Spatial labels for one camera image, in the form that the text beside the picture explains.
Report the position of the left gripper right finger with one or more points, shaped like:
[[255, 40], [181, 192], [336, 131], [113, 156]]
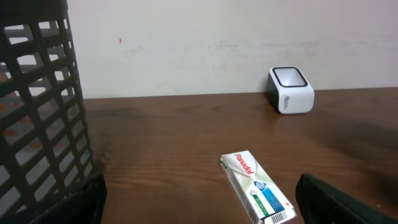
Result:
[[320, 202]]

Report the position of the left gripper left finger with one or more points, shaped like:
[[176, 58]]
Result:
[[83, 203]]

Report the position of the grey plastic basket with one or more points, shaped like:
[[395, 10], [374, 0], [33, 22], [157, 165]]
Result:
[[45, 145]]

